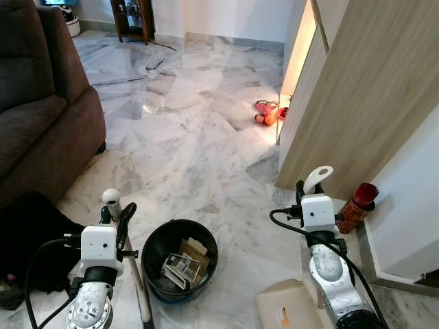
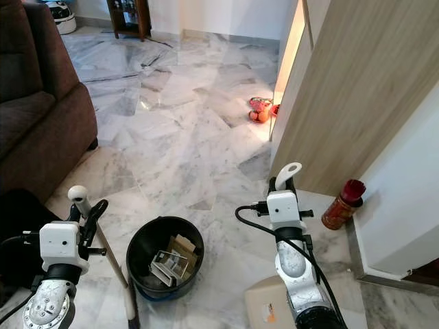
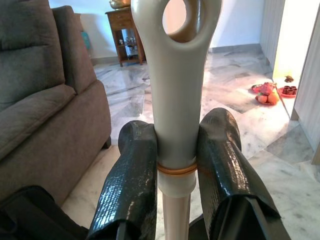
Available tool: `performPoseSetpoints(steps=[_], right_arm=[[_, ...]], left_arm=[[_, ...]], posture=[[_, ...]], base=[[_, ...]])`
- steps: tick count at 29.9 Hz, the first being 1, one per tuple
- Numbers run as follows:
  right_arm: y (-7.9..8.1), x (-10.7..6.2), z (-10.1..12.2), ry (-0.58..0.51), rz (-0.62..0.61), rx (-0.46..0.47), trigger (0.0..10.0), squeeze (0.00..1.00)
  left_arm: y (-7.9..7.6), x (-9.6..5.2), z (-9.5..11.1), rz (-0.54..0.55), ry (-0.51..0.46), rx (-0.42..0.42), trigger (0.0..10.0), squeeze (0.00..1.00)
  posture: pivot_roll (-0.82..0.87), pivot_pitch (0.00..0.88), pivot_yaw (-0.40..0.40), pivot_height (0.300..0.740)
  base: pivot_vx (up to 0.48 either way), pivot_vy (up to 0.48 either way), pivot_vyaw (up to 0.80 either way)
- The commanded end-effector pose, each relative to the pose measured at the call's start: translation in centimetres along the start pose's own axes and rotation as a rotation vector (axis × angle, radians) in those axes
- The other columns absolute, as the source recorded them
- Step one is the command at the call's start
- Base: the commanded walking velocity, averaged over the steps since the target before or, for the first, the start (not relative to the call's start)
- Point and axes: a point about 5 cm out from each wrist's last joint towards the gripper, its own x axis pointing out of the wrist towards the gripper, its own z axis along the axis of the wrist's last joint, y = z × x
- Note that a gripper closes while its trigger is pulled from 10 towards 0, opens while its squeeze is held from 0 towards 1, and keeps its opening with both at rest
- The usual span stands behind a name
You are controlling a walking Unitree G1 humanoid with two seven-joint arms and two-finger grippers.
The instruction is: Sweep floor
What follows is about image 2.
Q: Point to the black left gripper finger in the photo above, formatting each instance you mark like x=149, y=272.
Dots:
x=96, y=219
x=72, y=215

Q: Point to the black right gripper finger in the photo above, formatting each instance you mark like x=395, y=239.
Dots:
x=292, y=185
x=273, y=186

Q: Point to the broom with wooden stick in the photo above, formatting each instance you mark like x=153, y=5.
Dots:
x=78, y=195

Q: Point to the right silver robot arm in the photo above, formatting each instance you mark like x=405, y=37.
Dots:
x=298, y=274

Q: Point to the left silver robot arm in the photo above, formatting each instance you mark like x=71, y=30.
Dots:
x=48, y=308

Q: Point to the black round bucket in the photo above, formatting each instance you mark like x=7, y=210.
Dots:
x=140, y=250

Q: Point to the orange jar with red cap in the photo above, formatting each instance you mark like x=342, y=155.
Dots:
x=339, y=209

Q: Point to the black fabric bag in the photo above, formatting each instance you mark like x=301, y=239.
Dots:
x=17, y=219

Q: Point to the clear plastic package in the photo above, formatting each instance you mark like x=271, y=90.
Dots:
x=168, y=269

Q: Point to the red bag of oranges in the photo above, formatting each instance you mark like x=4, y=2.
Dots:
x=260, y=110

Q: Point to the brown cardboard piece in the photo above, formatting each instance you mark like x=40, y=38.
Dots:
x=184, y=248

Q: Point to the dark brown sofa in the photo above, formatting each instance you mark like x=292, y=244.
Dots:
x=41, y=116

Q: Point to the white cabinet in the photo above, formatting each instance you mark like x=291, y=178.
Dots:
x=405, y=192

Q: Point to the light wooden cabinet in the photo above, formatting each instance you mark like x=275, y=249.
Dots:
x=357, y=89

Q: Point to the white round cooker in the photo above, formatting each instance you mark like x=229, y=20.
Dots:
x=62, y=17

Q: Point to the dark wooden shelf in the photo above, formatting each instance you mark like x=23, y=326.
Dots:
x=129, y=17

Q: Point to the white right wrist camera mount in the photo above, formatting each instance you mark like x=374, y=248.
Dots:
x=285, y=209

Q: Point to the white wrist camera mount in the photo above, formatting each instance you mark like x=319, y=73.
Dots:
x=285, y=209
x=62, y=247

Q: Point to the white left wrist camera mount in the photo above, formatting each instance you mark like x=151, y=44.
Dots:
x=62, y=247

